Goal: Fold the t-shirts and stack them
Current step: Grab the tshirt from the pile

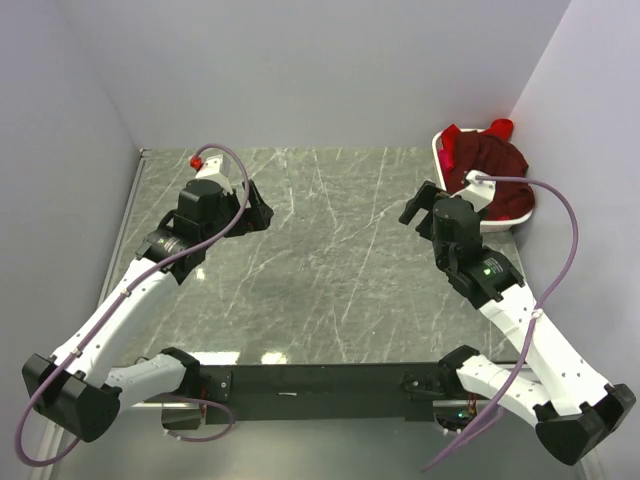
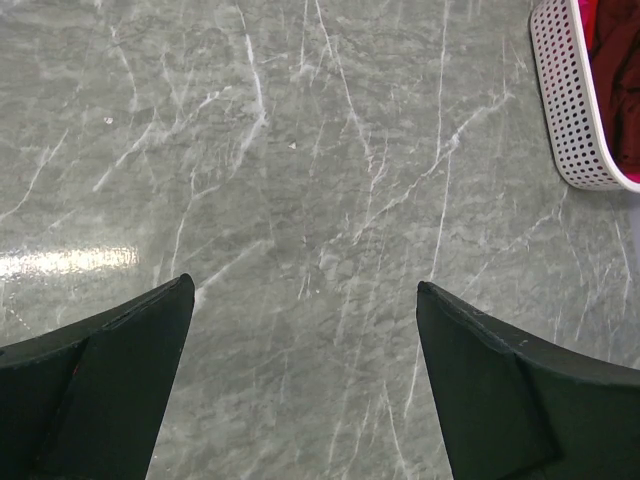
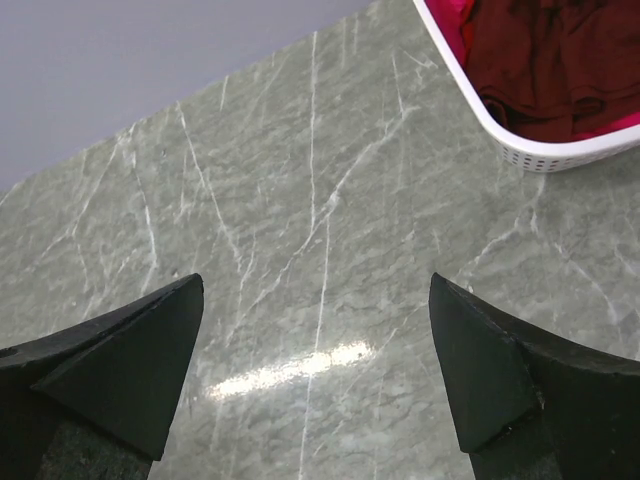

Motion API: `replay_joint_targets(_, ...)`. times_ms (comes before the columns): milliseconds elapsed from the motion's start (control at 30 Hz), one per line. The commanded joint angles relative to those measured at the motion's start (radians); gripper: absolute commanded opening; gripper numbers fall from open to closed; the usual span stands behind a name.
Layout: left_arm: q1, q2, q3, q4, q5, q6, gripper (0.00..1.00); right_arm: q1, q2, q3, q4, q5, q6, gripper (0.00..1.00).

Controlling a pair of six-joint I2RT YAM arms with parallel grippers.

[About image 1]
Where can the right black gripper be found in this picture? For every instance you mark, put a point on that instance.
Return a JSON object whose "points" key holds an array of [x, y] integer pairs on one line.
{"points": [[423, 209]]}

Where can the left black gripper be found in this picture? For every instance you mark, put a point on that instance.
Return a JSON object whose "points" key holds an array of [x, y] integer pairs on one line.
{"points": [[245, 216]]}

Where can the maroon t shirt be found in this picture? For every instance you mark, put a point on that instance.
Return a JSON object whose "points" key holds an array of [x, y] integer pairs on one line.
{"points": [[493, 156]]}

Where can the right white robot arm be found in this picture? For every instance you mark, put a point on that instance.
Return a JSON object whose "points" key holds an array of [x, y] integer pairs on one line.
{"points": [[571, 406]]}

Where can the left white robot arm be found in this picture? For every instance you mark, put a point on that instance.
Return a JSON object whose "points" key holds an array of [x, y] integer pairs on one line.
{"points": [[78, 386]]}

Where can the pink t shirt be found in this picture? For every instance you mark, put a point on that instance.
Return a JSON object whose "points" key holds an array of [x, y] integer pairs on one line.
{"points": [[445, 160]]}

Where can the white plastic laundry basket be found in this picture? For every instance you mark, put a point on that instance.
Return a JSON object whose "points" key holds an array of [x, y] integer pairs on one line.
{"points": [[487, 226]]}

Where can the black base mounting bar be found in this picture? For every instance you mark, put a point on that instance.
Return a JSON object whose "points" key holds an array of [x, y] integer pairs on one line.
{"points": [[319, 392]]}

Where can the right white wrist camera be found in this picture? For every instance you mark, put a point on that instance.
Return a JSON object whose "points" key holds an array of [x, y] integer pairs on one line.
{"points": [[479, 193]]}

